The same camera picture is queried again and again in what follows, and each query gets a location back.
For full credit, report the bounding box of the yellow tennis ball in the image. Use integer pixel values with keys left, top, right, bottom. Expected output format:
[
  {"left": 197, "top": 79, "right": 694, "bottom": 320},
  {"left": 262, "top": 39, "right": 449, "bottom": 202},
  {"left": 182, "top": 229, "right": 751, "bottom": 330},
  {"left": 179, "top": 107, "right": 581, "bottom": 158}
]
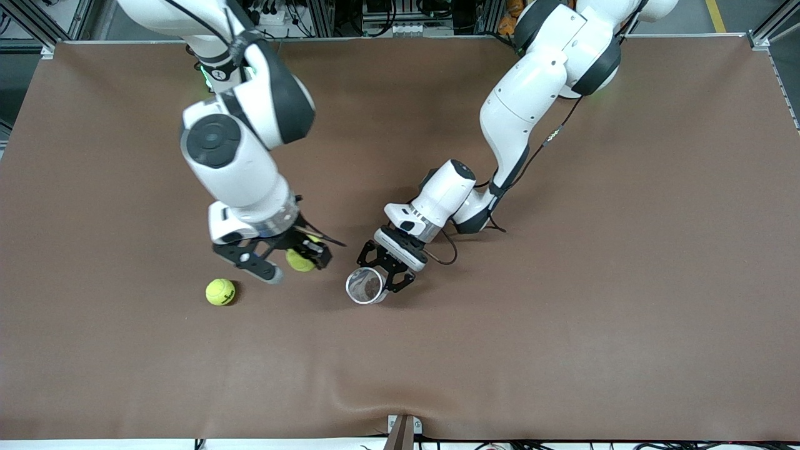
[
  {"left": 286, "top": 247, "right": 318, "bottom": 273},
  {"left": 206, "top": 278, "right": 236, "bottom": 307}
]

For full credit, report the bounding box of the clear plastic tennis ball can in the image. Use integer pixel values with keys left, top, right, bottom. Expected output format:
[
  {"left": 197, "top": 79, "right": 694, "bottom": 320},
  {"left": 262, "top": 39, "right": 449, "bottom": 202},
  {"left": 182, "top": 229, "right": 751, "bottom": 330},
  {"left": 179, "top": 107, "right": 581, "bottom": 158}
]
[{"left": 346, "top": 267, "right": 389, "bottom": 306}]

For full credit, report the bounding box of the brown table mat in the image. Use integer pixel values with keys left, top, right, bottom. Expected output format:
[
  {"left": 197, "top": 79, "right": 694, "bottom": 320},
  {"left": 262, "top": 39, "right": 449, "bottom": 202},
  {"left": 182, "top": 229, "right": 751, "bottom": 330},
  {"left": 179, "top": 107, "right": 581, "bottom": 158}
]
[{"left": 0, "top": 34, "right": 800, "bottom": 442}]

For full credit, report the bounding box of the white power strip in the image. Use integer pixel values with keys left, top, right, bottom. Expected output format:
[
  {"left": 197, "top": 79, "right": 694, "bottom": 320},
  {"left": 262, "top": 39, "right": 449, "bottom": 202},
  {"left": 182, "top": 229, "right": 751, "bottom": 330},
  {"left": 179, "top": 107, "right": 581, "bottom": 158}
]
[{"left": 256, "top": 3, "right": 288, "bottom": 29}]

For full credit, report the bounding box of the orange snack packets pile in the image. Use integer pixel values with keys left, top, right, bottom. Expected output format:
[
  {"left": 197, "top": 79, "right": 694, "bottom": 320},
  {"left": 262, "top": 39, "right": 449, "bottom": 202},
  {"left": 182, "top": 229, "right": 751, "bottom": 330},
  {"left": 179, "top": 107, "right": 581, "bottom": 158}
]
[{"left": 498, "top": 0, "right": 526, "bottom": 36}]

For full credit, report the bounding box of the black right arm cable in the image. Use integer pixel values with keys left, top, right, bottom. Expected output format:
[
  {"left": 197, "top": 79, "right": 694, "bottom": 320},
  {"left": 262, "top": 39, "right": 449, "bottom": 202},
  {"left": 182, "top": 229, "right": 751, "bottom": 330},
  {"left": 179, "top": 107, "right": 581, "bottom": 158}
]
[{"left": 159, "top": 0, "right": 348, "bottom": 248}]

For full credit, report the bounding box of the metal edge clamp bracket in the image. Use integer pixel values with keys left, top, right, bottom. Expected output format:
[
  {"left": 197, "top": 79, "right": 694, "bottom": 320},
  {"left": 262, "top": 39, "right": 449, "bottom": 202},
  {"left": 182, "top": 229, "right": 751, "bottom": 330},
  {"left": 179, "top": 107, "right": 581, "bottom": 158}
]
[{"left": 387, "top": 414, "right": 423, "bottom": 435}]

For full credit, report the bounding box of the brown upright post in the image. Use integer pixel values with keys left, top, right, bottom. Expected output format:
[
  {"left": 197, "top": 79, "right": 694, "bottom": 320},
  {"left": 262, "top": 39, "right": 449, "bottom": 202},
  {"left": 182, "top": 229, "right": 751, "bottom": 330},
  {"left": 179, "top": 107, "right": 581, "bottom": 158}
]
[{"left": 383, "top": 416, "right": 414, "bottom": 450}]

